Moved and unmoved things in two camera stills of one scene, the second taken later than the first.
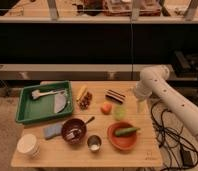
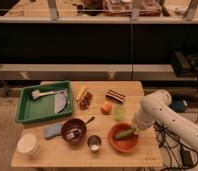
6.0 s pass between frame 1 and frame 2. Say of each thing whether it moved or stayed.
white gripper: moved
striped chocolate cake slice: stayed
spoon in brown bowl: stayed
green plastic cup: stayed
